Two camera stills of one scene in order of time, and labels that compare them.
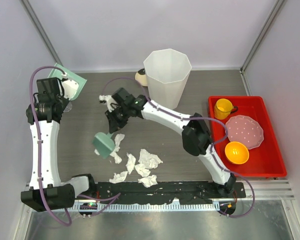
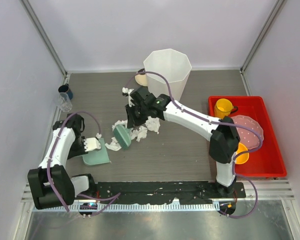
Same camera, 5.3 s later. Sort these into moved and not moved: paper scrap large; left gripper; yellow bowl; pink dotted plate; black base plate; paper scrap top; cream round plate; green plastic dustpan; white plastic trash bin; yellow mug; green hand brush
Moved: green hand brush; green plastic dustpan; paper scrap top; paper scrap large; left gripper
Not moved: cream round plate; yellow mug; black base plate; yellow bowl; white plastic trash bin; pink dotted plate
